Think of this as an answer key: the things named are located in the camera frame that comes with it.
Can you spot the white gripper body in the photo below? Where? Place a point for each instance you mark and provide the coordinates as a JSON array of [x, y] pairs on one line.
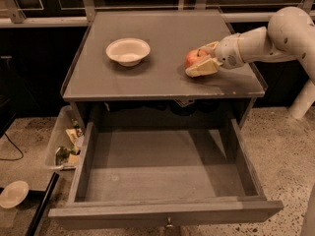
[[228, 52]]

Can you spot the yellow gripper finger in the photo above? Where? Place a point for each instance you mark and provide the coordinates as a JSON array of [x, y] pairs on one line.
[[210, 48], [203, 67]]

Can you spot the red apple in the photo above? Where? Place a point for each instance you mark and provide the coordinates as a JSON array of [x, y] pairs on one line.
[[194, 56]]

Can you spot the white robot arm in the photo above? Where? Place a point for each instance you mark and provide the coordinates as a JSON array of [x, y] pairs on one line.
[[281, 141]]

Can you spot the white bowl on counter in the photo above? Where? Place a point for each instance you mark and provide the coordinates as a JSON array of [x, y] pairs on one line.
[[128, 52]]

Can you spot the grey cabinet with counter top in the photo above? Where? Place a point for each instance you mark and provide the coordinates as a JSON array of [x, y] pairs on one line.
[[161, 75]]

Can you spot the open grey top drawer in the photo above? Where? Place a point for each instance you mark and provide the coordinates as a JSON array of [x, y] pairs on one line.
[[164, 178]]

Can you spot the clear plastic bin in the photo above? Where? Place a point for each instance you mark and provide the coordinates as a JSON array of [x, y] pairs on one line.
[[62, 155]]

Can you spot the black bar on floor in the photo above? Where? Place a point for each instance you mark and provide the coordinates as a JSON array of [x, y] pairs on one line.
[[44, 199]]

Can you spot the white plate on floor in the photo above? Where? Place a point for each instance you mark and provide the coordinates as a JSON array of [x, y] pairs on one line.
[[13, 194]]

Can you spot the metal railing frame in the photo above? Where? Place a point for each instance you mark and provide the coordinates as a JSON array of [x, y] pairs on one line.
[[83, 11]]

